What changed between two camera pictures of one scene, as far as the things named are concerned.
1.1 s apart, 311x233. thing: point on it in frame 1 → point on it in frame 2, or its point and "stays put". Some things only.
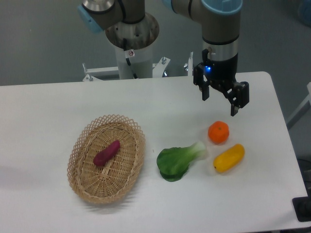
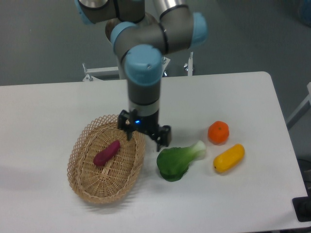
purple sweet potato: [107, 154] stays put
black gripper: [222, 74] → [146, 124]
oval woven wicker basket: [114, 178] stays put
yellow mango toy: [230, 158] stays put
